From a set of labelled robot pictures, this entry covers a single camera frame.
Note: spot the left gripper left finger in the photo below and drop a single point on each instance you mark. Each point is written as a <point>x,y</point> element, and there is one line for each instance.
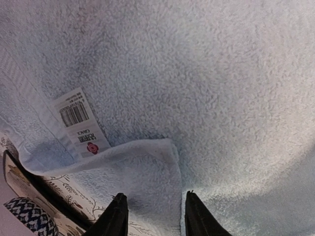
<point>113,221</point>

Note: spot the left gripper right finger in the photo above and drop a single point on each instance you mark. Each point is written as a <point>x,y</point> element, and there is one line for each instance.
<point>198,219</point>

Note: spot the floral table cloth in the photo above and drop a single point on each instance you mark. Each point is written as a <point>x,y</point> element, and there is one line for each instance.
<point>65,187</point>

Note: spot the light blue cloth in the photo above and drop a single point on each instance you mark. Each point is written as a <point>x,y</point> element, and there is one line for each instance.
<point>213,96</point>

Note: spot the pink patterned cupcake liner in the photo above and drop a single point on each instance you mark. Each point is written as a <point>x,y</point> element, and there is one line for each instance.
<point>32,216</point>

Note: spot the floral square plate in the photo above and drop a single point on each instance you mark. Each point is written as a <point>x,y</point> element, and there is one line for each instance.
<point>27,185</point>

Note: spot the white barcode towel label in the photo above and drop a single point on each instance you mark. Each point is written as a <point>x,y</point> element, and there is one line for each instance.
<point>83,135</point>

